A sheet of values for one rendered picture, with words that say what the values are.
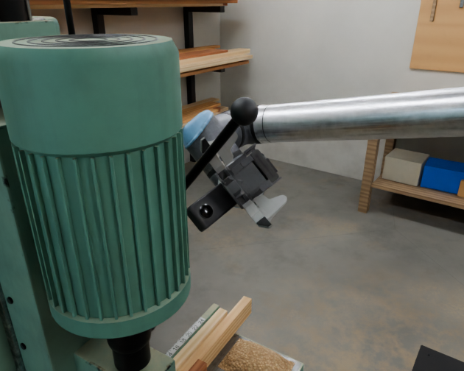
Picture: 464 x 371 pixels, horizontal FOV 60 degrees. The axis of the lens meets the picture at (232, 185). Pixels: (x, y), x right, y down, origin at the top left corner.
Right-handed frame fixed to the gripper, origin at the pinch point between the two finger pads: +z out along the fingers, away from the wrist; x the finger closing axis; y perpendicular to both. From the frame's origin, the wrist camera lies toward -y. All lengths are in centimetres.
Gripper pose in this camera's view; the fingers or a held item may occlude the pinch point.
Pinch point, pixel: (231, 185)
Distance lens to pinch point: 55.0
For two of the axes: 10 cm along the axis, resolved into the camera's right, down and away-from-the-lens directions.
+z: -0.1, -0.5, -10.0
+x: 6.1, 7.9, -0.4
